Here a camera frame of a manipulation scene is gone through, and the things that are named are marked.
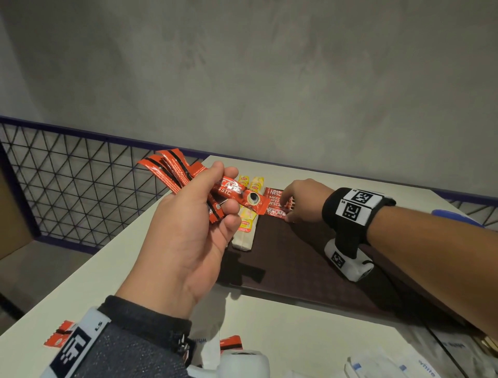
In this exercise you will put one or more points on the person's left hand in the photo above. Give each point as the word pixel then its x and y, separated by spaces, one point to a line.
pixel 179 249

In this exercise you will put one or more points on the person's right hand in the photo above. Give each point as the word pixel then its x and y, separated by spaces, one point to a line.
pixel 309 198

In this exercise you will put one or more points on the dark brown tray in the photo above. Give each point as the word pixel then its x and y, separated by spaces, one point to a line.
pixel 303 265

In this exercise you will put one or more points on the pile of red coffee sticks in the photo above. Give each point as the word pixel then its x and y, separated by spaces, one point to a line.
pixel 58 339

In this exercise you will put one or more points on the pile of white sugar packets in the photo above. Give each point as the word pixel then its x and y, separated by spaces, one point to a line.
pixel 373 368

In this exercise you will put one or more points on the person's right forearm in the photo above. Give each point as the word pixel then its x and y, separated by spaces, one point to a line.
pixel 447 265

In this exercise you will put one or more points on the black left wrist band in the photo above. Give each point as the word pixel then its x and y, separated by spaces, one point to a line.
pixel 136 350

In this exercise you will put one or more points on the blue and white mug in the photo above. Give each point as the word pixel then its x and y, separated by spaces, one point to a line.
pixel 455 216

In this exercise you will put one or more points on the light wooden cabinet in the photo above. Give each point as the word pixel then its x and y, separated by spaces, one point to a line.
pixel 11 218

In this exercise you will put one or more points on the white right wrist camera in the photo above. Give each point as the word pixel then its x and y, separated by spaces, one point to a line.
pixel 352 268

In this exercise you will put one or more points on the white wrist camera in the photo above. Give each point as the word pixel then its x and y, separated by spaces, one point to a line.
pixel 241 366
pixel 352 268

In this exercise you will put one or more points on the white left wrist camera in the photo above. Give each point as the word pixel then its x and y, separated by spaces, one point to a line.
pixel 241 366

